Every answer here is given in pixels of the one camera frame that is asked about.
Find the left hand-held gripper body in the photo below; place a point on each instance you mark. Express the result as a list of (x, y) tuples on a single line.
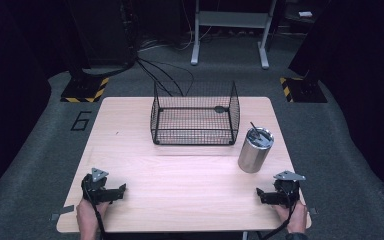
[(95, 186)]

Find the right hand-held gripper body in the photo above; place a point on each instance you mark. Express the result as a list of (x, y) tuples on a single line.
[(288, 190)]

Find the person's left hand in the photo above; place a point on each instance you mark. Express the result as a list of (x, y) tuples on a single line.
[(88, 215)]

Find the grey tape piece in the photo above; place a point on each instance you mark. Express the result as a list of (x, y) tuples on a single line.
[(312, 210), (63, 211)]

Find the stainless steel tumbler cup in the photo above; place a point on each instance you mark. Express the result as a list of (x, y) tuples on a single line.
[(254, 153)]

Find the black drinking straw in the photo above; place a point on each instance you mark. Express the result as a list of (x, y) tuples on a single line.
[(254, 128)]

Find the hazard striped stand base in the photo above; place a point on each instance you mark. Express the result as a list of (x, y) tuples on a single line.
[(305, 90), (86, 89)]

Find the dark curtain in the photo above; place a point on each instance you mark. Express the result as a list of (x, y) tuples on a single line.
[(363, 83), (10, 100)]

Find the black equipment cabinet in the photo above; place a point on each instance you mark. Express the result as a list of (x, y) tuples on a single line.
[(103, 31)]

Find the small white box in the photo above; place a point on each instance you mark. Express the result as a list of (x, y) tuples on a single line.
[(305, 14)]

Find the white metal desk frame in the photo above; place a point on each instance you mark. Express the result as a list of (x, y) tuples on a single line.
[(233, 19)]

